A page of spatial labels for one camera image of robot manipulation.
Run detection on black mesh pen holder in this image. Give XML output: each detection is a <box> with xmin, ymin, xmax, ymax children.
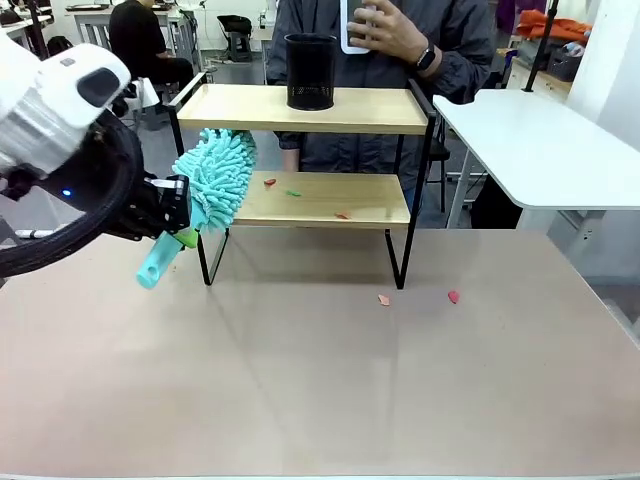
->
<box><xmin>283</xmin><ymin>32</ymin><xmax>339</xmax><ymax>112</ymax></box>

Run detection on black smartwatch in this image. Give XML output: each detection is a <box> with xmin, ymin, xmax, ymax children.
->
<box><xmin>413</xmin><ymin>41</ymin><xmax>444</xmax><ymax>72</ymax></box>

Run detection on grey storage crate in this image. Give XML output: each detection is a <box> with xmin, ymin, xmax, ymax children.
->
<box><xmin>546</xmin><ymin>43</ymin><xmax>584</xmax><ymax>83</ymax></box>

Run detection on seated person in black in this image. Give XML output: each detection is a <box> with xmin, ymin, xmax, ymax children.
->
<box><xmin>108</xmin><ymin>0</ymin><xmax>195</xmax><ymax>99</ymax></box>

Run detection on person's dark jacket torso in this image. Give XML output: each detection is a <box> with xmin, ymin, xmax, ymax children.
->
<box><xmin>266</xmin><ymin>0</ymin><xmax>497</xmax><ymax>204</ymax></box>

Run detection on white side table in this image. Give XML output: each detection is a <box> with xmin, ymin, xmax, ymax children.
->
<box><xmin>431</xmin><ymin>88</ymin><xmax>640</xmax><ymax>230</ymax></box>

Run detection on orange cloth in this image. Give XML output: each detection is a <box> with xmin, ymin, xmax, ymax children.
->
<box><xmin>516</xmin><ymin>8</ymin><xmax>594</xmax><ymax>44</ymax></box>

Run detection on white smartphone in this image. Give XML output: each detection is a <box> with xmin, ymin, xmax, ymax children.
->
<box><xmin>339</xmin><ymin>0</ymin><xmax>375</xmax><ymax>55</ymax></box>

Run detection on person's left forearm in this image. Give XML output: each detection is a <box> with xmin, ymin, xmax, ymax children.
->
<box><xmin>424</xmin><ymin>47</ymin><xmax>497</xmax><ymax>107</ymax></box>

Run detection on wooden two-tier shelf black frame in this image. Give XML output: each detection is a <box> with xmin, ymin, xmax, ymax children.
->
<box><xmin>167</xmin><ymin>72</ymin><xmax>437</xmax><ymax>291</ymax></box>

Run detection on black corrugated cable hose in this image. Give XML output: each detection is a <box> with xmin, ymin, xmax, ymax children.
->
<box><xmin>0</xmin><ymin>117</ymin><xmax>147</xmax><ymax>279</ymax></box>

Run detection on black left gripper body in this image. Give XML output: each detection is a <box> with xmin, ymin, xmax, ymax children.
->
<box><xmin>143</xmin><ymin>174</ymin><xmax>193</xmax><ymax>235</ymax></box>

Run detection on person's left hand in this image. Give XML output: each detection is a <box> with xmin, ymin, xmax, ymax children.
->
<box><xmin>346</xmin><ymin>0</ymin><xmax>435</xmax><ymax>67</ymax></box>

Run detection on teal chenille duster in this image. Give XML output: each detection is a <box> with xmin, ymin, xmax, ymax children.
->
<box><xmin>135</xmin><ymin>127</ymin><xmax>259</xmax><ymax>291</ymax></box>

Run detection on black stand pole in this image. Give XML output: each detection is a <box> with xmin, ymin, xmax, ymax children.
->
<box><xmin>521</xmin><ymin>0</ymin><xmax>560</xmax><ymax>94</ymax></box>

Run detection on black step stool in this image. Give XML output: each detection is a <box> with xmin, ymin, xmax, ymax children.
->
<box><xmin>216</xmin><ymin>14</ymin><xmax>255</xmax><ymax>65</ymax></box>

